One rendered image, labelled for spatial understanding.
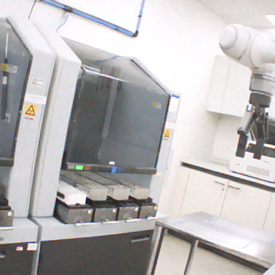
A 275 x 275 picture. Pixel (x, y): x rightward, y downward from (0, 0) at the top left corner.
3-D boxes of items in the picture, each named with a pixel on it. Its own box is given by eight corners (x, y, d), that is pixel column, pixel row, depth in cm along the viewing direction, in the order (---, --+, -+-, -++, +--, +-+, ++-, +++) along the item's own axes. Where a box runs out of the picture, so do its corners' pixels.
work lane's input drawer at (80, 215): (3, 180, 194) (4, 165, 193) (22, 181, 204) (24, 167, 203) (71, 228, 144) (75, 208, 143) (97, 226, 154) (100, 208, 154)
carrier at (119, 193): (125, 198, 184) (127, 187, 184) (128, 199, 183) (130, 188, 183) (109, 198, 176) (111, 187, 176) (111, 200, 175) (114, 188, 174)
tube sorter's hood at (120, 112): (15, 146, 185) (38, 33, 181) (97, 154, 229) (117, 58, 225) (64, 170, 150) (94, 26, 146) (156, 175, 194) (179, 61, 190)
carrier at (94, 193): (103, 199, 173) (105, 187, 173) (106, 200, 172) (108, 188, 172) (85, 199, 165) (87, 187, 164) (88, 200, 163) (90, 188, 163)
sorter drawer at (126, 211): (45, 182, 216) (47, 168, 215) (63, 183, 226) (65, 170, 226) (123, 224, 166) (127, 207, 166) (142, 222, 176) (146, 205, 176)
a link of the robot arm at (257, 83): (281, 82, 110) (277, 99, 110) (257, 79, 116) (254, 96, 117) (271, 75, 103) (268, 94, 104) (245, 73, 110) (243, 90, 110)
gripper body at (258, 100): (266, 93, 105) (261, 122, 105) (275, 98, 111) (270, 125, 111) (245, 90, 110) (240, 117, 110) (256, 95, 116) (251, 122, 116)
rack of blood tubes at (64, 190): (34, 187, 171) (36, 175, 171) (51, 187, 178) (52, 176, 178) (66, 207, 150) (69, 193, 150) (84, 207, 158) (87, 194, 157)
